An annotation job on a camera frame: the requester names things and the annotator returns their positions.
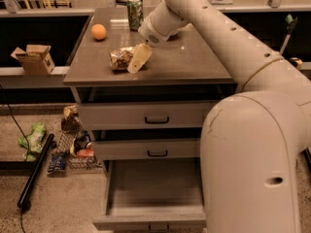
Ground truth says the wire mesh basket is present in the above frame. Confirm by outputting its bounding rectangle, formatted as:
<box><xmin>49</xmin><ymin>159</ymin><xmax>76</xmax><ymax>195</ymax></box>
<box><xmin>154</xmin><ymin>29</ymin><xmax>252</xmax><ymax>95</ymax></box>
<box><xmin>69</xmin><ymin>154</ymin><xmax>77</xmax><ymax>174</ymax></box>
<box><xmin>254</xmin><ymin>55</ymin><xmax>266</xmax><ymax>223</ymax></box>
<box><xmin>55</xmin><ymin>130</ymin><xmax>101</xmax><ymax>170</ymax></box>

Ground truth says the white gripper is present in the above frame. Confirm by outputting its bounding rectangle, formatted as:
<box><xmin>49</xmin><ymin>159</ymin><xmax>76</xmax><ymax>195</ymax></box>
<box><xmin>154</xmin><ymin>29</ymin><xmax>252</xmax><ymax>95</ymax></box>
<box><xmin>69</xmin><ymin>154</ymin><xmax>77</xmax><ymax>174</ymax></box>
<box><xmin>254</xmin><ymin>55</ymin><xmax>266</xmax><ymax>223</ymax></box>
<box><xmin>127</xmin><ymin>1</ymin><xmax>189</xmax><ymax>74</ymax></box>

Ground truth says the green soda can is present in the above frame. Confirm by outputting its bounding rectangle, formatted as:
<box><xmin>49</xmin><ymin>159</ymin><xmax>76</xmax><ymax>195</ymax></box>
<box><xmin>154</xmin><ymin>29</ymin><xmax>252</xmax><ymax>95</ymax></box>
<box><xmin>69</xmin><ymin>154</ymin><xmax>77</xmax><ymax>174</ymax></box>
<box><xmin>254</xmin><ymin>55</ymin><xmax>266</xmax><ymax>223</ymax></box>
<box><xmin>126</xmin><ymin>0</ymin><xmax>144</xmax><ymax>31</ymax></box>

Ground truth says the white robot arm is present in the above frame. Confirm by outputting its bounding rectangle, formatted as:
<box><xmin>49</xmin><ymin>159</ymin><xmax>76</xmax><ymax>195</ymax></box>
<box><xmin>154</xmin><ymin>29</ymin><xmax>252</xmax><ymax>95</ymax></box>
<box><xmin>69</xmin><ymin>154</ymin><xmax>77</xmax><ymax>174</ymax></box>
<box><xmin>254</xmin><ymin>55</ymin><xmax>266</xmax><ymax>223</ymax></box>
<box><xmin>139</xmin><ymin>0</ymin><xmax>311</xmax><ymax>233</ymax></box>

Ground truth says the reacher grabber tool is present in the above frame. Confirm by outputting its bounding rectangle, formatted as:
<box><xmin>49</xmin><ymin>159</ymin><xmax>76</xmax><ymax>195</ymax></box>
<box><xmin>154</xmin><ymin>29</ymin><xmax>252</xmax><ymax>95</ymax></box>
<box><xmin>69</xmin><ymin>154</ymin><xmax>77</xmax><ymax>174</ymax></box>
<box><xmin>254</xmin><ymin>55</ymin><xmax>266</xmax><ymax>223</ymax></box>
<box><xmin>279</xmin><ymin>14</ymin><xmax>298</xmax><ymax>54</ymax></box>

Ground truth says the brown snack bag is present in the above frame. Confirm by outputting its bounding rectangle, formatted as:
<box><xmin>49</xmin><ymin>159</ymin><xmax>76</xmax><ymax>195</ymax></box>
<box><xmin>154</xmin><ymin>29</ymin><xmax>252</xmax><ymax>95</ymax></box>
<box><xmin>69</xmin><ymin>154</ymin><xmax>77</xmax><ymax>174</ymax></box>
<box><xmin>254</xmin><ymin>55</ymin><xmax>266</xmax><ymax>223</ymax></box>
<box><xmin>61</xmin><ymin>105</ymin><xmax>81</xmax><ymax>134</ymax></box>

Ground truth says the grey middle drawer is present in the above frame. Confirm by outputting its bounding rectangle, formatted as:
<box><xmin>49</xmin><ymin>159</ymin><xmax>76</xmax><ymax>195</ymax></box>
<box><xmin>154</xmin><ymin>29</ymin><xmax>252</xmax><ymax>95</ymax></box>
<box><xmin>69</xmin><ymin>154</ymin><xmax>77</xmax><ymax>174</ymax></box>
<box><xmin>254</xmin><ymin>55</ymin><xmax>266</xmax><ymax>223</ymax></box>
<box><xmin>92</xmin><ymin>128</ymin><xmax>201</xmax><ymax>160</ymax></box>

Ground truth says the grey bottom drawer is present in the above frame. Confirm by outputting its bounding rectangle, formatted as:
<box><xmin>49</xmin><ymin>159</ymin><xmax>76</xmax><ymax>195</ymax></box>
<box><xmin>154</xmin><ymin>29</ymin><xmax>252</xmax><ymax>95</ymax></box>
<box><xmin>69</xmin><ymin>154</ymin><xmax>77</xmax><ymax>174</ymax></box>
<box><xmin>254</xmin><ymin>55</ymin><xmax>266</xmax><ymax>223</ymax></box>
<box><xmin>93</xmin><ymin>158</ymin><xmax>206</xmax><ymax>233</ymax></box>

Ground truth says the green snack bag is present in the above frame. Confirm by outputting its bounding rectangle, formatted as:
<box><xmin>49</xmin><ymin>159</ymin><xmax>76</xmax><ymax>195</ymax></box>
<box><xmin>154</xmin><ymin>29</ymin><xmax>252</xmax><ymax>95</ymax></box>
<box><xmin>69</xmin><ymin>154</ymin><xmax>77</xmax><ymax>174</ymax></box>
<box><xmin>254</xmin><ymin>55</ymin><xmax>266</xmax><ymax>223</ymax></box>
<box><xmin>17</xmin><ymin>122</ymin><xmax>47</xmax><ymax>161</ymax></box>

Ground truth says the grey drawer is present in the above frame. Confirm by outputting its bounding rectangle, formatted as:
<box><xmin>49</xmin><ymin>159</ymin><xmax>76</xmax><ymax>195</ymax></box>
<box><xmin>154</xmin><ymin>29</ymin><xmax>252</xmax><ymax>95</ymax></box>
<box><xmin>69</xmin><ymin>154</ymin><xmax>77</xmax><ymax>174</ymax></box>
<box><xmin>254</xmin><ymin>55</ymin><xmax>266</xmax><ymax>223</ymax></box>
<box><xmin>92</xmin><ymin>128</ymin><xmax>201</xmax><ymax>160</ymax></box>
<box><xmin>93</xmin><ymin>158</ymin><xmax>206</xmax><ymax>233</ymax></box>
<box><xmin>77</xmin><ymin>84</ymin><xmax>227</xmax><ymax>131</ymax></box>

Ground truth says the blue snack bag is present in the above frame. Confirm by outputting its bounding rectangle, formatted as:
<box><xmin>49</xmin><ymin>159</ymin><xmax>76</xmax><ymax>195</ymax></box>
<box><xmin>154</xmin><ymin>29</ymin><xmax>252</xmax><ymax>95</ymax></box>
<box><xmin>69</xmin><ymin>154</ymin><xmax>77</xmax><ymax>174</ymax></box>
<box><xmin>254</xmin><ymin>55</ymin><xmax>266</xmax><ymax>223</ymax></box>
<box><xmin>48</xmin><ymin>153</ymin><xmax>67</xmax><ymax>174</ymax></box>

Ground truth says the cardboard box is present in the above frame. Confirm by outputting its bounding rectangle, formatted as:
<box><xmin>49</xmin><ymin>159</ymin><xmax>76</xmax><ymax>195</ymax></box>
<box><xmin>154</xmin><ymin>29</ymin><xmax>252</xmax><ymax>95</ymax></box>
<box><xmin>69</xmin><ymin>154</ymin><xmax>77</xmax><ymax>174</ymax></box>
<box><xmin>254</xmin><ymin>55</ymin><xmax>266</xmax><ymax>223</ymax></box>
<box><xmin>11</xmin><ymin>45</ymin><xmax>54</xmax><ymax>76</ymax></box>

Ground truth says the black pole left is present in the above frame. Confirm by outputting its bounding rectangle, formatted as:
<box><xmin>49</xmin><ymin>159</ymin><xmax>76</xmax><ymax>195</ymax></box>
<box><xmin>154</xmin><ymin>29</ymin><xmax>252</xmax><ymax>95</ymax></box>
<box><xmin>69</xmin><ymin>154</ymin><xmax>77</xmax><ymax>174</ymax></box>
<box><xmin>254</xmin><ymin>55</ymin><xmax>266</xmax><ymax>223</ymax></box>
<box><xmin>17</xmin><ymin>134</ymin><xmax>54</xmax><ymax>211</ymax></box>

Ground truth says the orange fruit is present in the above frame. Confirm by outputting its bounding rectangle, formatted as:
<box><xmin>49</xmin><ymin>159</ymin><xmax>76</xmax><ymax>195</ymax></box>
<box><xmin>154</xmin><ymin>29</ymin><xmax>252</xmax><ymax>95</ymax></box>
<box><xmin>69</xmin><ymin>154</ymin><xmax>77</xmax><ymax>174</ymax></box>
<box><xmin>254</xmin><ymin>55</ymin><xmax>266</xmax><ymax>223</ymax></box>
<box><xmin>91</xmin><ymin>24</ymin><xmax>107</xmax><ymax>41</ymax></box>

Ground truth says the yellow tape measure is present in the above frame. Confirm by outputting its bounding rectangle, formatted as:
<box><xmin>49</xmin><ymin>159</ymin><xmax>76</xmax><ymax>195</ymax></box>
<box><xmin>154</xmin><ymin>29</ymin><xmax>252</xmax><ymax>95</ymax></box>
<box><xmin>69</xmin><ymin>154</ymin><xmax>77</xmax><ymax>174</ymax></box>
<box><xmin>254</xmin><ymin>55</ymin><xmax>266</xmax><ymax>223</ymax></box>
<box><xmin>290</xmin><ymin>57</ymin><xmax>303</xmax><ymax>69</ymax></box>

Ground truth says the red black snack bag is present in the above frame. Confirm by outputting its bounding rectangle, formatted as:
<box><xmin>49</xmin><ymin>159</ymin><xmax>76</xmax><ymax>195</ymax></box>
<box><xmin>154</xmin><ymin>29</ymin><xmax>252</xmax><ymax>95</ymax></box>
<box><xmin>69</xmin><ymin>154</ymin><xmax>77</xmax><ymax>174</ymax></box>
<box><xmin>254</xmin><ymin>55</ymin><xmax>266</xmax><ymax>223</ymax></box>
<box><xmin>70</xmin><ymin>130</ymin><xmax>94</xmax><ymax>158</ymax></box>

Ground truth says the grey top drawer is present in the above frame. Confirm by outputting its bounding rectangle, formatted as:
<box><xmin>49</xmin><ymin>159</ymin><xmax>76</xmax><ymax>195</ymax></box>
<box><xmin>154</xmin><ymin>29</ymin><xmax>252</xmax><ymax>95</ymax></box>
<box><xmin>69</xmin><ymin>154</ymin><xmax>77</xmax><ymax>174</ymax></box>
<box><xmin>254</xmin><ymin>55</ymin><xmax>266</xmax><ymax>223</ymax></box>
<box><xmin>77</xmin><ymin>84</ymin><xmax>227</xmax><ymax>131</ymax></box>

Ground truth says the grey drawer cabinet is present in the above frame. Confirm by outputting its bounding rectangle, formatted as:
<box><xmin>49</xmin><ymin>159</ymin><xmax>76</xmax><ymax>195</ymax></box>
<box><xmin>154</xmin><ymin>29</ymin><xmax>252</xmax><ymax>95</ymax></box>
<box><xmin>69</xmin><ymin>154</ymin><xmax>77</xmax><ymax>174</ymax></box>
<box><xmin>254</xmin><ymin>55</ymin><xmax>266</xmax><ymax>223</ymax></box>
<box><xmin>63</xmin><ymin>5</ymin><xmax>238</xmax><ymax>233</ymax></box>

